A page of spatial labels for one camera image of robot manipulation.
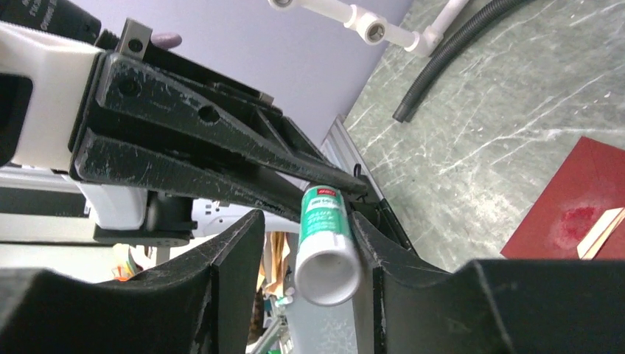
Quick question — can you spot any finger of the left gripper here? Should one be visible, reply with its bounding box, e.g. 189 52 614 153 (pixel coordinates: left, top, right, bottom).
71 130 303 223
95 52 367 192

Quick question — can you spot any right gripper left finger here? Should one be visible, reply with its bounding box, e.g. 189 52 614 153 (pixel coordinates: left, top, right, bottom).
1 209 265 353

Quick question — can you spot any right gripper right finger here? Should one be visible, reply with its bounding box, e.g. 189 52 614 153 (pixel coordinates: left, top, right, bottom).
350 212 624 353

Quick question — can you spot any tan letter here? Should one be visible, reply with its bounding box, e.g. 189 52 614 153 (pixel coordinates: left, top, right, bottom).
576 207 624 260

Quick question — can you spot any green glue stick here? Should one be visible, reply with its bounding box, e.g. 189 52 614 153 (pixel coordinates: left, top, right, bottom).
294 185 363 307

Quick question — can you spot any red envelope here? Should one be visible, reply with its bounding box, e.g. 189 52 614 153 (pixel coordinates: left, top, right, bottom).
500 136 624 259

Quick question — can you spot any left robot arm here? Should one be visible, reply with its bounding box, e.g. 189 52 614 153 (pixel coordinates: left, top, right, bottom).
1 1 368 246

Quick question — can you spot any white pvc pipe frame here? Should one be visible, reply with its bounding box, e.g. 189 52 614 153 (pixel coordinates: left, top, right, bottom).
268 0 468 58

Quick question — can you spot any black corrugated hose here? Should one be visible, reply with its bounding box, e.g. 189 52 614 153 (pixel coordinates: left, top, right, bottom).
391 0 533 124

